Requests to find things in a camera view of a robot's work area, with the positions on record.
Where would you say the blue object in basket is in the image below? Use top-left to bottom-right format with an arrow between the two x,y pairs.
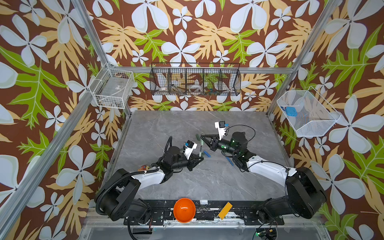
285,107 -> 298,117

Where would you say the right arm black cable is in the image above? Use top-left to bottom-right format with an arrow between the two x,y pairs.
227,124 -> 257,145

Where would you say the white wire basket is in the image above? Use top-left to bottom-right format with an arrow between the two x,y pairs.
277,87 -> 342,138
90,68 -> 135,109

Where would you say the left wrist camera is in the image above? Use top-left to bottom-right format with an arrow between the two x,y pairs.
183,140 -> 197,160

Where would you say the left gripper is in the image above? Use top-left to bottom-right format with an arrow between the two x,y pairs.
171,153 -> 204,172

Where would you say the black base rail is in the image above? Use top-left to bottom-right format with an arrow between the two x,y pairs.
124,199 -> 285,226

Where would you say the black wire basket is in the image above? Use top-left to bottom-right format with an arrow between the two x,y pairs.
149,63 -> 242,96

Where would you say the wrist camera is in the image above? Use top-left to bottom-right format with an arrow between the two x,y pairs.
215,121 -> 229,141
183,140 -> 197,160

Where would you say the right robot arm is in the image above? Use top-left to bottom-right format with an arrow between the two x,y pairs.
200,132 -> 327,223

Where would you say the yellow block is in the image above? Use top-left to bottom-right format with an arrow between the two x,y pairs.
218,202 -> 233,220

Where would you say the white wire basket left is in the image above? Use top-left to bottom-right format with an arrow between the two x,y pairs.
90,68 -> 135,109

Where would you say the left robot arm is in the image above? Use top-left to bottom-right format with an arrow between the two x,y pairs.
95,146 -> 204,224

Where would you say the orange bowl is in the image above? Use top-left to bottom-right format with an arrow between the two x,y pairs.
173,198 -> 196,224

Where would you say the white wire basket right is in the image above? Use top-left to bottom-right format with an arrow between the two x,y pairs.
277,87 -> 342,138

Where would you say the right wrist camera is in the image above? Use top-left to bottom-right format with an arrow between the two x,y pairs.
215,121 -> 229,141

